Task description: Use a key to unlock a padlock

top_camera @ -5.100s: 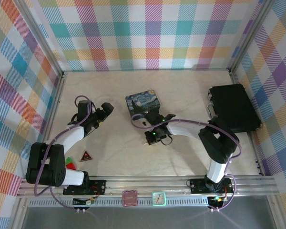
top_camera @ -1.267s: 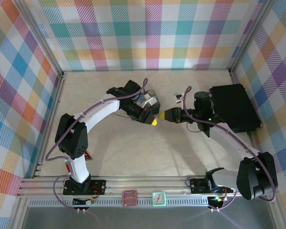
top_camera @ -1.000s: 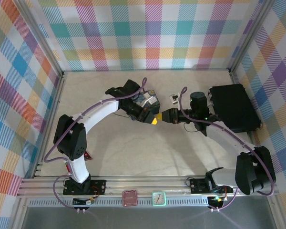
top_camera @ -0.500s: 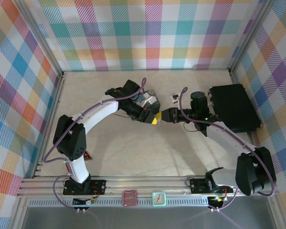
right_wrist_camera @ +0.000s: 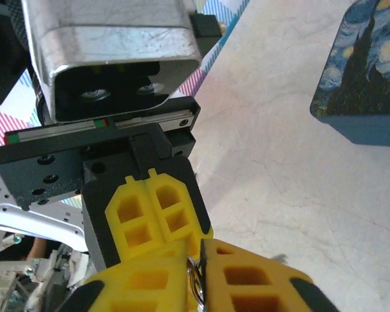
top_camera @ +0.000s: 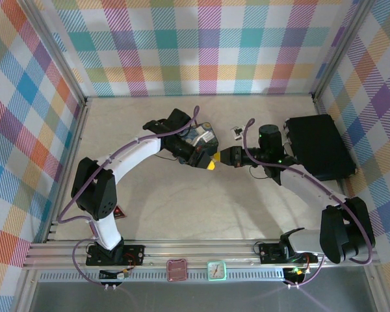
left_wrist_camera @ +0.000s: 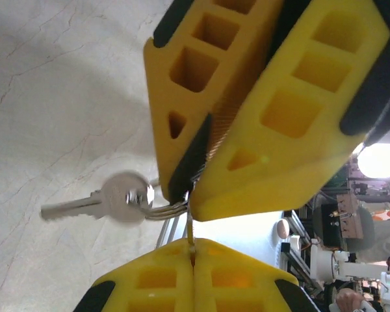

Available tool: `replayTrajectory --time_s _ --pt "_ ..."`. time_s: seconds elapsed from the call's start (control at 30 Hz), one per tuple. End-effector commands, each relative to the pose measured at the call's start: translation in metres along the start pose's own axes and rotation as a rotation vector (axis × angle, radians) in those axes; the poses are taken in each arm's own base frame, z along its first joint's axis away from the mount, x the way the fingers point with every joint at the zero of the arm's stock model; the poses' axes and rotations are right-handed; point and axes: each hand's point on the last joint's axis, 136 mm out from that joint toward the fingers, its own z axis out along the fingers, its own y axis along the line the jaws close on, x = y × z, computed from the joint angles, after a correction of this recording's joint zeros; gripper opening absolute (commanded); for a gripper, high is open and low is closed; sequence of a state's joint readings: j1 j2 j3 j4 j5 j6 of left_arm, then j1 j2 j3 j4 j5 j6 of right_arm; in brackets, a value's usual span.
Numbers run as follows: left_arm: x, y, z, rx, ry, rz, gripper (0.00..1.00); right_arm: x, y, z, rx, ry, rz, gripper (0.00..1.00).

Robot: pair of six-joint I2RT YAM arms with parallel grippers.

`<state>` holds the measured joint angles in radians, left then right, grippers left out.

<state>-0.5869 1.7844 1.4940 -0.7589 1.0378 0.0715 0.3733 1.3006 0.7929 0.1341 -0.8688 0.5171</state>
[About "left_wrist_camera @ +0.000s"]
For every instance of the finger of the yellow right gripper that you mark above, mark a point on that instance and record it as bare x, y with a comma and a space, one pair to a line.
188, 97
289, 146

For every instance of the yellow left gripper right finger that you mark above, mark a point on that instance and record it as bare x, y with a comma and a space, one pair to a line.
234, 286

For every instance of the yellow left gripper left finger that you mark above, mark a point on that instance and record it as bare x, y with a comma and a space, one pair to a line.
156, 282

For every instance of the silver key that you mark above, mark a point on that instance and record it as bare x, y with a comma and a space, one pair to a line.
120, 198

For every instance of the beige round knob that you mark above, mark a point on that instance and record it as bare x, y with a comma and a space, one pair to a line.
282, 229

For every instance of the white machine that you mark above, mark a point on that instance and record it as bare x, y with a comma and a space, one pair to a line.
321, 263

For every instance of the bright round lamp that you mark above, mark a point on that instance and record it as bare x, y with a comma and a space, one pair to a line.
380, 161

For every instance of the wooden block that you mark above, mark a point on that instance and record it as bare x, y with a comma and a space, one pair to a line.
351, 217

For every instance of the person's hand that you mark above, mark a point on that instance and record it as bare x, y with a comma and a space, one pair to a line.
347, 300

